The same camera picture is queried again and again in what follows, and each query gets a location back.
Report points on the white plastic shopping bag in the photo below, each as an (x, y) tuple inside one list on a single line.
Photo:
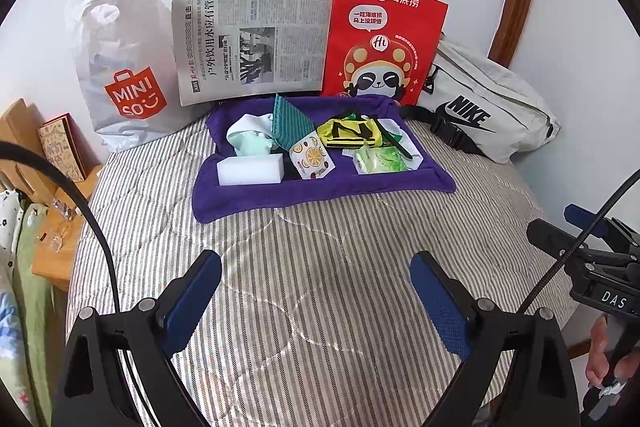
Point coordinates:
[(130, 32)]

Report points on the white fruit print packet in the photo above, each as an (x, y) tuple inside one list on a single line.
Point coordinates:
[(310, 157)]

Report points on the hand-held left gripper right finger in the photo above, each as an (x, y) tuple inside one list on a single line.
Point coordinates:
[(445, 307)]

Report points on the white dotted cloth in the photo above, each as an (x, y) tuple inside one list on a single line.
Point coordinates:
[(10, 227)]

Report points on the green tissue pack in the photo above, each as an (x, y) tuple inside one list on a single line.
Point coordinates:
[(380, 159)]

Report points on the yellow pouch with black stripes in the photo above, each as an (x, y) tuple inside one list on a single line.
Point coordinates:
[(345, 129)]

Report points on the purple towel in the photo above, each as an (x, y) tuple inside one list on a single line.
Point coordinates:
[(325, 192)]

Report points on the white waist bag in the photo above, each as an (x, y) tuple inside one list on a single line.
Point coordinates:
[(500, 82)]

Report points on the green striped cloth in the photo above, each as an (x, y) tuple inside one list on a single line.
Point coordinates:
[(290, 122)]

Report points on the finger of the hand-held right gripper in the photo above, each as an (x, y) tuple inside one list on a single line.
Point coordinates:
[(555, 239), (580, 213)]

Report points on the person's right hand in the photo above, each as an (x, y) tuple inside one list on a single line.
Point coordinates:
[(597, 352)]

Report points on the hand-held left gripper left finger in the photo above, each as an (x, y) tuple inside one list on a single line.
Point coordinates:
[(195, 302)]

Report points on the white textured cloth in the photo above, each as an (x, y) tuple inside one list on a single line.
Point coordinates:
[(416, 159)]

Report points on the light blue printed cloth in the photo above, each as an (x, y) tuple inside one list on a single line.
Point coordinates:
[(10, 347)]

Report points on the folded newspaper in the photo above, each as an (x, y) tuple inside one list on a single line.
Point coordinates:
[(250, 37)]

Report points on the pale green bedsheet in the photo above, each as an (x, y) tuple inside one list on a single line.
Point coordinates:
[(35, 307)]

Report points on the patterned cover book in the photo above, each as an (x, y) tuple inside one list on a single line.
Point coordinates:
[(62, 147)]

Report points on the white sponge block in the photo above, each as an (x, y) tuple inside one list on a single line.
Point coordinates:
[(250, 170)]

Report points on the pale green glove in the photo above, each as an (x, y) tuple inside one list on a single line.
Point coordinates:
[(250, 142)]

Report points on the red panda print paper bag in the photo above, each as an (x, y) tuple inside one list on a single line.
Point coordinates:
[(390, 22)]

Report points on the clear plastic item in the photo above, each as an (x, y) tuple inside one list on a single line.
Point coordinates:
[(55, 239)]

